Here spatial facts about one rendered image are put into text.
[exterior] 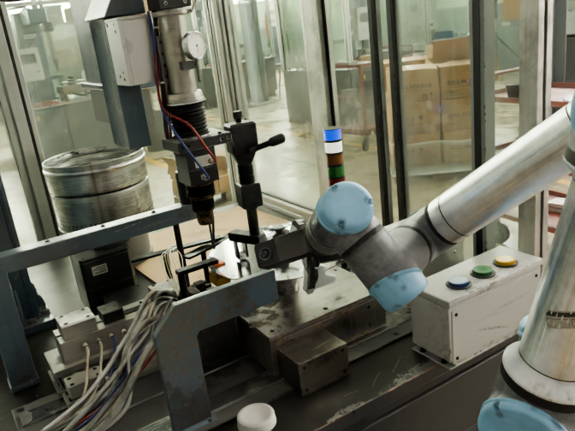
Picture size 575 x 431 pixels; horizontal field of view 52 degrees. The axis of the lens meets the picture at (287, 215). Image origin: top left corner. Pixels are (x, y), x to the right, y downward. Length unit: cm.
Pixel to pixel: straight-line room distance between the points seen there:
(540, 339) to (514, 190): 20
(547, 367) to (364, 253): 26
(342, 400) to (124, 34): 79
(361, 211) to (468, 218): 16
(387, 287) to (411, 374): 43
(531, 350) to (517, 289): 54
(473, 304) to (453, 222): 36
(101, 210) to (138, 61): 73
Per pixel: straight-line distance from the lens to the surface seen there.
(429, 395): 131
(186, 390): 112
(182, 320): 106
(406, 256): 85
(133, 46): 118
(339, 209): 81
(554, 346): 77
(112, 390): 118
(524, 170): 84
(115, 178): 180
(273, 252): 100
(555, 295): 74
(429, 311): 122
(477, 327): 126
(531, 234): 139
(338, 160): 153
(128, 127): 126
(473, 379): 140
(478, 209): 88
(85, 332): 134
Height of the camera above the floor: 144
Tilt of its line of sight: 18 degrees down
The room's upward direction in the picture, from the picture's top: 7 degrees counter-clockwise
